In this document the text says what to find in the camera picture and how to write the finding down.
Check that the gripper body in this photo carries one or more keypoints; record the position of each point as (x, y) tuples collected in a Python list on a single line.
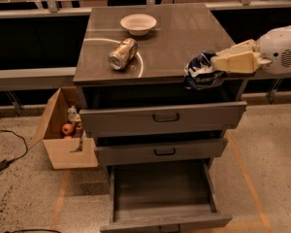
[(277, 50)]

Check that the blue chip bag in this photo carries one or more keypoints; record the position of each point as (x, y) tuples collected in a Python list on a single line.
[(199, 73)]

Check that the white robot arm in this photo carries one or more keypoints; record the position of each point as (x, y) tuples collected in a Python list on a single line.
[(271, 52)]

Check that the grey top drawer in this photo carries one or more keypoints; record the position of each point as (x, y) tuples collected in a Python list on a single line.
[(162, 120)]

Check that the grey drawer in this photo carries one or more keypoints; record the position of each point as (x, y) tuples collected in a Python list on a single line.
[(160, 152), (162, 197), (162, 120)]

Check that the grey middle drawer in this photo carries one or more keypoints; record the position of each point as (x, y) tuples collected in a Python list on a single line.
[(160, 152)]

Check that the grey drawer cabinet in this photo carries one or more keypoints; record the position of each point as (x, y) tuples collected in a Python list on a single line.
[(155, 77)]

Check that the grey bottom drawer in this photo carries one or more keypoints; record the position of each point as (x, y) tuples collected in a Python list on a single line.
[(162, 197)]

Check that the white paper bowl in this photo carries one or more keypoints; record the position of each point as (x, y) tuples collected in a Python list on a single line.
[(138, 24)]

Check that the crushed gold soda can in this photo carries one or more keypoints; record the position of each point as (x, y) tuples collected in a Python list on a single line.
[(123, 53)]

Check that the red apple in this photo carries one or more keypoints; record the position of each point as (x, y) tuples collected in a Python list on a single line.
[(67, 129)]

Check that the open cardboard box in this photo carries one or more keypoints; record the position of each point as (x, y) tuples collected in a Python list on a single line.
[(76, 151)]

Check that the grey metal rail shelf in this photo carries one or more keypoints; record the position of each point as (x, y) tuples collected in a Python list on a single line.
[(30, 79)]

